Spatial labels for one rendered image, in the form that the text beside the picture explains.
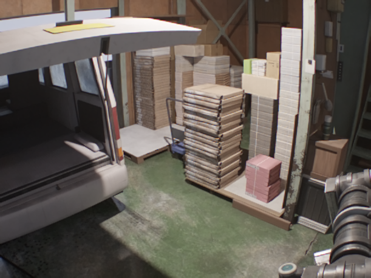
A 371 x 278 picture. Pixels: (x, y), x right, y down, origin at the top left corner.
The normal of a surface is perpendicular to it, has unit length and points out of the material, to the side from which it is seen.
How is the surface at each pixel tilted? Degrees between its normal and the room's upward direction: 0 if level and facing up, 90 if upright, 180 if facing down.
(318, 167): 90
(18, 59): 106
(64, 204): 87
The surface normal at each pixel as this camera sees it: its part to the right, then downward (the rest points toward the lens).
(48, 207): 0.70, 0.19
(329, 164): -0.68, 0.29
